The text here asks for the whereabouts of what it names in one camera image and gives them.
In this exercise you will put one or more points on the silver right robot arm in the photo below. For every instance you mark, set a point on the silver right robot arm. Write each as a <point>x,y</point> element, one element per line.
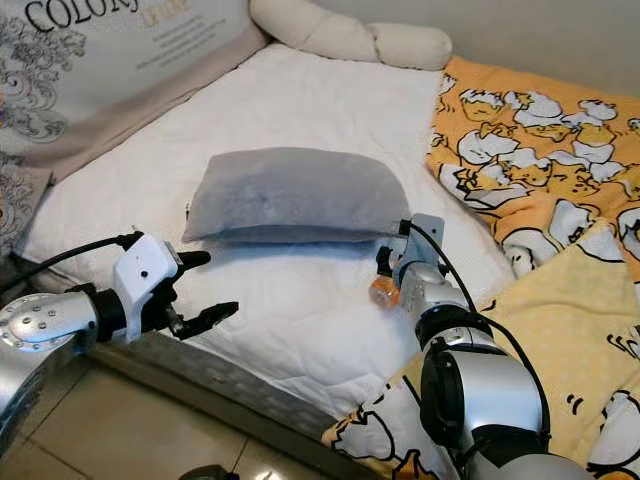
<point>490,400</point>

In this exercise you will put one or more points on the cream knotted bolster pillow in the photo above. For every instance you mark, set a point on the cream knotted bolster pillow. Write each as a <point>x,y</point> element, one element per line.
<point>320,30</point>

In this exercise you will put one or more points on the grey pillow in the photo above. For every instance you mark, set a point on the grey pillow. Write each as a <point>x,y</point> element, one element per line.
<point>290,195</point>

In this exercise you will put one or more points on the yellow orange cartoon duvet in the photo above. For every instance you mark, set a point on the yellow orange cartoon duvet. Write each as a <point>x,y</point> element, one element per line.
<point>530,150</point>

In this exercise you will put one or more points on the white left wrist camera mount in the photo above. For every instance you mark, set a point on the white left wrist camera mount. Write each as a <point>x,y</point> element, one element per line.
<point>145,275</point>

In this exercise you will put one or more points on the printed grey padded headboard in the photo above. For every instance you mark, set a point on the printed grey padded headboard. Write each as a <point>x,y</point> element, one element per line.
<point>120,70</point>

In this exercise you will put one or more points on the dark grey left robot foot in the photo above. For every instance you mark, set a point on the dark grey left robot foot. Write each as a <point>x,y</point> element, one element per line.
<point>205,473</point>

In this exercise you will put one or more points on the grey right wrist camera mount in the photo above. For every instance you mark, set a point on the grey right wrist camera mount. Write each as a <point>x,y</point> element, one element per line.
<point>425,240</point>

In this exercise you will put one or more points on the white quilted mattress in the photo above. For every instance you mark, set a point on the white quilted mattress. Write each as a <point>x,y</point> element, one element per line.
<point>290,100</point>

